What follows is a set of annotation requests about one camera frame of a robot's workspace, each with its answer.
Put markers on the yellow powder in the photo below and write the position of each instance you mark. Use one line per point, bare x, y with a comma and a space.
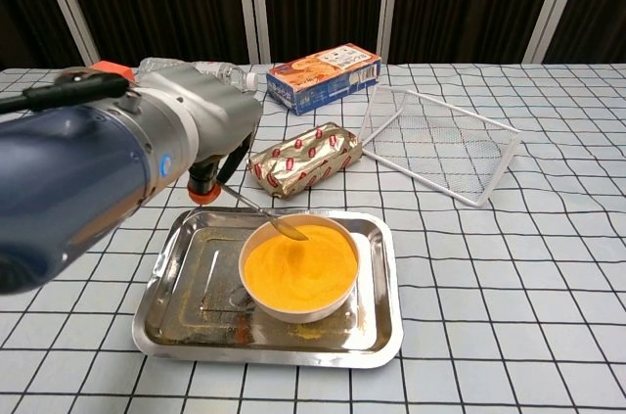
298, 272

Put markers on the clear plastic water bottle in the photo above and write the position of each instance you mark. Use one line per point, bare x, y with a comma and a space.
230, 74

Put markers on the blue checkered tablecloth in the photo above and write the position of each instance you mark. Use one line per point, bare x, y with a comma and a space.
489, 287

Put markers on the white bowl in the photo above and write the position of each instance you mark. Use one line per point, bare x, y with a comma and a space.
293, 314

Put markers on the gold foil snack package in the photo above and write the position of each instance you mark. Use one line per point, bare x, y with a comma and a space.
303, 159

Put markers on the metal spoon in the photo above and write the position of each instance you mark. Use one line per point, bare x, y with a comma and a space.
291, 233

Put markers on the orange foam cube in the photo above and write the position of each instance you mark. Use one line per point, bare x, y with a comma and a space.
115, 67

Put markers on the blue orange biscuit box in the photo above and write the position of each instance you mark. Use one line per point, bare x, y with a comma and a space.
318, 76

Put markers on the rectangular steel tray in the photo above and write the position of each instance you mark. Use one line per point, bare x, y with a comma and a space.
205, 287

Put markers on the clear plastic container lid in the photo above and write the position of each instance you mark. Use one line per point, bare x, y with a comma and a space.
440, 150

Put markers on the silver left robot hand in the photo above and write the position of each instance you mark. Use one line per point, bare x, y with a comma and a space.
225, 115

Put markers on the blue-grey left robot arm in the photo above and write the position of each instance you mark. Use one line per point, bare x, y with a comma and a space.
73, 179

